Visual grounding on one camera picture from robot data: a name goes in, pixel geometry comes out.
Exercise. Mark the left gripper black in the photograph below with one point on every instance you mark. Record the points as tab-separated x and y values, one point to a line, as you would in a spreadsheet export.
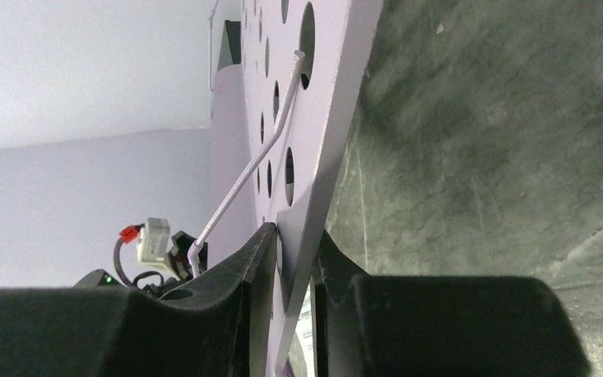
152	282

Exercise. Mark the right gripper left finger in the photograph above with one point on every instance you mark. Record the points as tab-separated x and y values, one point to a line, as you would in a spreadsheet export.
214	325

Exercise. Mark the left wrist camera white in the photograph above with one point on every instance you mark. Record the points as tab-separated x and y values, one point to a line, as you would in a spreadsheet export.
152	238

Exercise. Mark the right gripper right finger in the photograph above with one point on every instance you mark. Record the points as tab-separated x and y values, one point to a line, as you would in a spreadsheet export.
437	325

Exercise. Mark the lilac perforated music stand desk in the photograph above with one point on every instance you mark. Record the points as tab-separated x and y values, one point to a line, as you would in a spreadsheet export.
288	105

